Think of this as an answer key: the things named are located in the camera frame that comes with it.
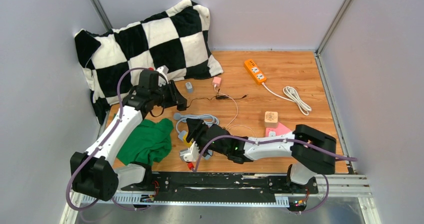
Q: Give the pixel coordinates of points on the green cloth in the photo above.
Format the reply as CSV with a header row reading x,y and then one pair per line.
x,y
150,142

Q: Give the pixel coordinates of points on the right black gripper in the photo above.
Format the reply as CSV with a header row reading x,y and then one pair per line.
x,y
193,125

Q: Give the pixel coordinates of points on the white cube charger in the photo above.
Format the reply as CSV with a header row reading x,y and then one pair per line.
x,y
271,134

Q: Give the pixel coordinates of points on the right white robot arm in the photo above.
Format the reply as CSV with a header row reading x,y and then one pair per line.
x,y
313,150

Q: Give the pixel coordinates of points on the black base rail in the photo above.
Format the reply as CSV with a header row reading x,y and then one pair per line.
x,y
220,189

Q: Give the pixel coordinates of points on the grey blue small charger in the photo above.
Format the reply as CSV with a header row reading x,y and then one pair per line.
x,y
189,87

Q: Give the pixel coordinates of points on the yellow cube socket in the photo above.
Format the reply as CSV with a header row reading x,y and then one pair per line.
x,y
187,143

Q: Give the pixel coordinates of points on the pink power strip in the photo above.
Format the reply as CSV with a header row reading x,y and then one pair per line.
x,y
280,130

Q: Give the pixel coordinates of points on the beige cube socket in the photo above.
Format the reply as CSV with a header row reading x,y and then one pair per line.
x,y
271,119

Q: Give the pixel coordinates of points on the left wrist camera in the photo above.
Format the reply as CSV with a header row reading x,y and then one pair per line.
x,y
163,70

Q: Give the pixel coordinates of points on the orange power strip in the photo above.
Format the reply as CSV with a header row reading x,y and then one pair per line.
x,y
253,70

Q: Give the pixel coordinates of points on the black white checkered pillow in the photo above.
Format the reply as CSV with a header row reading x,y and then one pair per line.
x,y
176,38

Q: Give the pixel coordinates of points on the pink usb charger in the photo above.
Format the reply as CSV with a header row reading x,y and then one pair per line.
x,y
216,82

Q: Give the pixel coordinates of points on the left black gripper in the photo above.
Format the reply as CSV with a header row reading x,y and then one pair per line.
x,y
179,99

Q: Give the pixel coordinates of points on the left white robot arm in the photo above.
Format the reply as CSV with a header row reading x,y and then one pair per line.
x,y
92,172

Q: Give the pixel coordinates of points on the black adapter with thin cable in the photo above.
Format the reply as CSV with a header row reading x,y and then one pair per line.
x,y
216,97

